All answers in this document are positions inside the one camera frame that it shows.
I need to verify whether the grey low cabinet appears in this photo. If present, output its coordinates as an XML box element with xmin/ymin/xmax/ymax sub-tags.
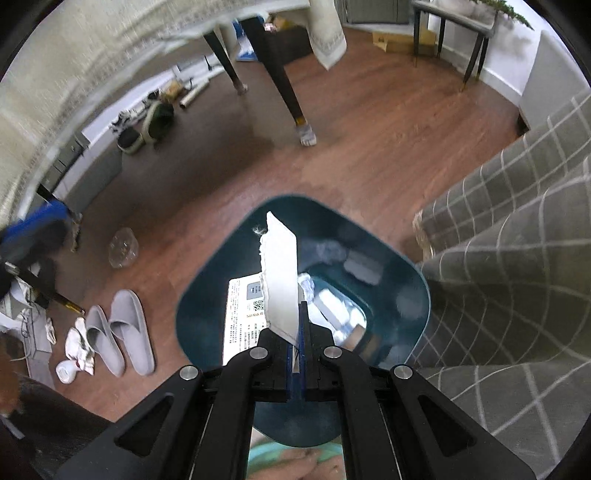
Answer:
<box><xmin>48</xmin><ymin>131</ymin><xmax>124</xmax><ymax>206</ymax></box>

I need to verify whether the flat cardboard box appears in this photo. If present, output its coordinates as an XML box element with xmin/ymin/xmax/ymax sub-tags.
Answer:
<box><xmin>373</xmin><ymin>28</ymin><xmax>437</xmax><ymax>56</ymax></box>

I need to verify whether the white box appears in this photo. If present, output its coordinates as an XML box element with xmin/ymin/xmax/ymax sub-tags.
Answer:
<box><xmin>0</xmin><ymin>277</ymin><xmax>54</xmax><ymax>370</ymax></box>

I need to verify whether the clear plastic cup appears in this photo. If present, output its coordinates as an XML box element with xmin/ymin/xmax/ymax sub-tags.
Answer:
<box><xmin>108</xmin><ymin>227</ymin><xmax>140</xmax><ymax>268</ymax></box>

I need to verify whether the potted green plant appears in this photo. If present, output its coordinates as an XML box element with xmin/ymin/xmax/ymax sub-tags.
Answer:
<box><xmin>471</xmin><ymin>0</ymin><xmax>534</xmax><ymax>31</ymax></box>

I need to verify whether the grey door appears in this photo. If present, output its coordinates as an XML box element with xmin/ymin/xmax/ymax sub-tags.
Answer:
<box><xmin>337</xmin><ymin>0</ymin><xmax>411</xmax><ymax>24</ymax></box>

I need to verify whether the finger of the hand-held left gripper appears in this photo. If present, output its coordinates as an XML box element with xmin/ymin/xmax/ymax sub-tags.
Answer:
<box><xmin>0</xmin><ymin>205</ymin><xmax>70</xmax><ymax>252</ymax></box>
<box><xmin>0</xmin><ymin>222</ymin><xmax>70</xmax><ymax>305</ymax></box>

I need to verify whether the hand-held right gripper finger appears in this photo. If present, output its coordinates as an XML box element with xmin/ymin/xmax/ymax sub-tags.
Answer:
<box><xmin>298</xmin><ymin>302</ymin><xmax>536</xmax><ymax>480</ymax></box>
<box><xmin>54</xmin><ymin>325</ymin><xmax>296</xmax><ymax>480</ymax></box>

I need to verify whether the white printed card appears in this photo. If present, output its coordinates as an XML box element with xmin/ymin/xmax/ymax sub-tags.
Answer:
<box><xmin>223</xmin><ymin>277</ymin><xmax>271</xmax><ymax>367</ymax></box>

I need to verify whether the white plastic packet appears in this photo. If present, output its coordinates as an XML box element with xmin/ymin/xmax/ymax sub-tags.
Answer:
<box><xmin>314</xmin><ymin>288</ymin><xmax>365</xmax><ymax>333</ymax></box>

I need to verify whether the grey slipper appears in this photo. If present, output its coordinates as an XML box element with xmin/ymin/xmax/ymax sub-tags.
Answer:
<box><xmin>85</xmin><ymin>305</ymin><xmax>126</xmax><ymax>378</ymax></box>
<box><xmin>110</xmin><ymin>290</ymin><xmax>155</xmax><ymax>376</ymax></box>

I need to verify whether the light grey armchair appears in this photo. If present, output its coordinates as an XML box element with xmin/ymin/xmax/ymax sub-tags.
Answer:
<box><xmin>517</xmin><ymin>30</ymin><xmax>591</xmax><ymax>134</ymax></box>

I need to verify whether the grey checked blanket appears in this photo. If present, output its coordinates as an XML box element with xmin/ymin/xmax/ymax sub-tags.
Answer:
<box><xmin>406</xmin><ymin>90</ymin><xmax>591</xmax><ymax>467</ymax></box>

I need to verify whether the white paper wad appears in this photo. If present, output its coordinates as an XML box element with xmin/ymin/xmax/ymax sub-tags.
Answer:
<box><xmin>344</xmin><ymin>251</ymin><xmax>384</xmax><ymax>284</ymax></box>

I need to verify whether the dark cloth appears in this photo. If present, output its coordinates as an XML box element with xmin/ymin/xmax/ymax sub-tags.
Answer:
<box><xmin>0</xmin><ymin>369</ymin><xmax>114</xmax><ymax>480</ymax></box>

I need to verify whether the black gold-tipped chair leg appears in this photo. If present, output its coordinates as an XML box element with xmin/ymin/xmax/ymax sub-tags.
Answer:
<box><xmin>4</xmin><ymin>261</ymin><xmax>87</xmax><ymax>315</ymax></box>

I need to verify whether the dark wooden table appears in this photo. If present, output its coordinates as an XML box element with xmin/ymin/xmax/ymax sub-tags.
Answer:
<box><xmin>203</xmin><ymin>16</ymin><xmax>319</xmax><ymax>146</ymax></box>

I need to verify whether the cream patterned tablecloth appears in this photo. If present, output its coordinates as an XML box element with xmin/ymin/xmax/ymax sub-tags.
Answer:
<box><xmin>0</xmin><ymin>0</ymin><xmax>347</xmax><ymax>227</ymax></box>

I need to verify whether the crumpled white tissue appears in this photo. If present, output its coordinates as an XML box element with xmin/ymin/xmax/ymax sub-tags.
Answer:
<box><xmin>318</xmin><ymin>242</ymin><xmax>347</xmax><ymax>264</ymax></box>

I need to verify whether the dark round pot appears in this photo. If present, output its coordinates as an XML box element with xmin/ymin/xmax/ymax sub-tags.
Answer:
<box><xmin>117</xmin><ymin>127</ymin><xmax>141</xmax><ymax>155</ymax></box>

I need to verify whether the white cardboard piece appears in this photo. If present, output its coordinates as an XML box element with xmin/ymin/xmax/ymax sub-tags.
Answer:
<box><xmin>254</xmin><ymin>211</ymin><xmax>300</xmax><ymax>346</ymax></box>

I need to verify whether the foil wrapper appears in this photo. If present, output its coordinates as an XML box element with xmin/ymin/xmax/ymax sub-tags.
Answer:
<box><xmin>298</xmin><ymin>272</ymin><xmax>318</xmax><ymax>303</ymax></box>

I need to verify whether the grey dining chair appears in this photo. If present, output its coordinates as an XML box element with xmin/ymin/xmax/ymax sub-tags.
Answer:
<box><xmin>411</xmin><ymin>0</ymin><xmax>497</xmax><ymax>93</ymax></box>

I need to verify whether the silver rolled tube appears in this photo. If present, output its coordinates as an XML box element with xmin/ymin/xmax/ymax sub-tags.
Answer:
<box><xmin>179</xmin><ymin>80</ymin><xmax>211</xmax><ymax>110</ymax></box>

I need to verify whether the blue and white bag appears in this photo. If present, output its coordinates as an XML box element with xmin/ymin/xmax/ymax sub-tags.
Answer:
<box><xmin>233</xmin><ymin>18</ymin><xmax>259</xmax><ymax>63</ymax></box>

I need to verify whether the teal plastic bin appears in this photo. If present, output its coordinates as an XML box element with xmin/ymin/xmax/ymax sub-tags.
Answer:
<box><xmin>175</xmin><ymin>194</ymin><xmax>431</xmax><ymax>448</ymax></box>

